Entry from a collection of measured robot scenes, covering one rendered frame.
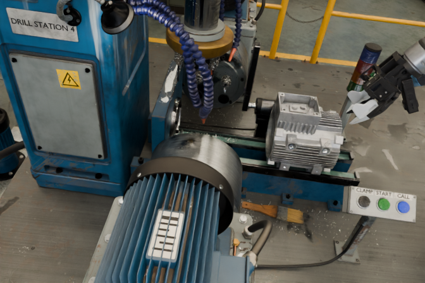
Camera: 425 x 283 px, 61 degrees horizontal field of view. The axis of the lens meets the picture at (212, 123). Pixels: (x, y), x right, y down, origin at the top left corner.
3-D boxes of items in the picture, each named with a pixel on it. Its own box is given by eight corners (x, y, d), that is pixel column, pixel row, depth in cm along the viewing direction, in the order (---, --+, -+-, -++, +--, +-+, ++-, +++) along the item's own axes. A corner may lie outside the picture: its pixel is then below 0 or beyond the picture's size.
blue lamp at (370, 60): (361, 62, 127) (366, 51, 124) (358, 54, 132) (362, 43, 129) (378, 65, 127) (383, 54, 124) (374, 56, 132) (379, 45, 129)
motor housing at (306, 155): (265, 175, 115) (278, 131, 103) (264, 135, 130) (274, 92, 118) (327, 183, 115) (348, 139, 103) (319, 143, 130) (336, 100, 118)
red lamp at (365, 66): (357, 73, 130) (361, 62, 127) (353, 65, 135) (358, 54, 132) (373, 76, 130) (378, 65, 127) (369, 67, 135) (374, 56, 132)
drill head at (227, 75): (172, 117, 133) (174, 58, 117) (189, 60, 165) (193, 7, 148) (240, 127, 133) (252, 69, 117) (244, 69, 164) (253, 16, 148)
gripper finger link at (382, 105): (361, 109, 99) (386, 86, 95) (365, 112, 99) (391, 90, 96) (367, 118, 95) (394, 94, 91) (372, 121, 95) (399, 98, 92)
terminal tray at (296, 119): (274, 131, 109) (280, 112, 104) (273, 109, 117) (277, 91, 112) (314, 136, 109) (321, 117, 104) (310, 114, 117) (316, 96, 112)
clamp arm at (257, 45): (240, 110, 127) (252, 45, 111) (240, 105, 129) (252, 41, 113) (250, 112, 127) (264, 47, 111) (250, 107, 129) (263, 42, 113)
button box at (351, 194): (341, 212, 97) (349, 213, 91) (343, 186, 98) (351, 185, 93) (405, 222, 96) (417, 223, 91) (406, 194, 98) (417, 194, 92)
